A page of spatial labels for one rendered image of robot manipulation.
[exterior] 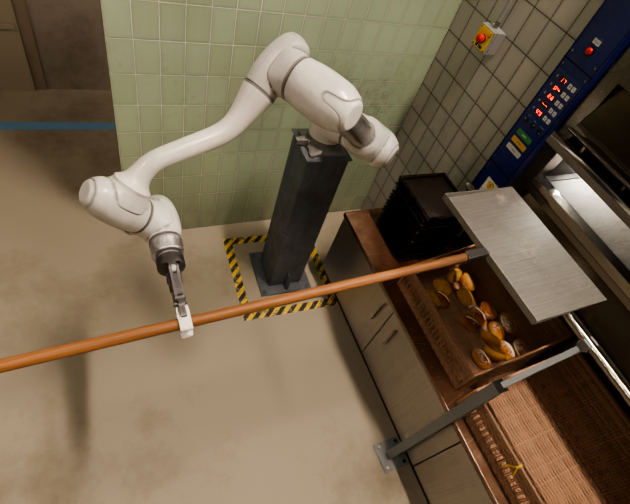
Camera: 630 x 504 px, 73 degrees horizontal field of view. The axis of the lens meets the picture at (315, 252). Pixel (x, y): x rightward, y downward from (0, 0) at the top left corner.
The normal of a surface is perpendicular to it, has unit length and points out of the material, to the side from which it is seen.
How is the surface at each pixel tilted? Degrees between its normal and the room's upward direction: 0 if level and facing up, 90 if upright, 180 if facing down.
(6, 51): 90
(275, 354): 0
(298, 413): 0
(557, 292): 3
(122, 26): 90
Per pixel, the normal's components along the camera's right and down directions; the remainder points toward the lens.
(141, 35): 0.35, 0.79
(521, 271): 0.21, -0.59
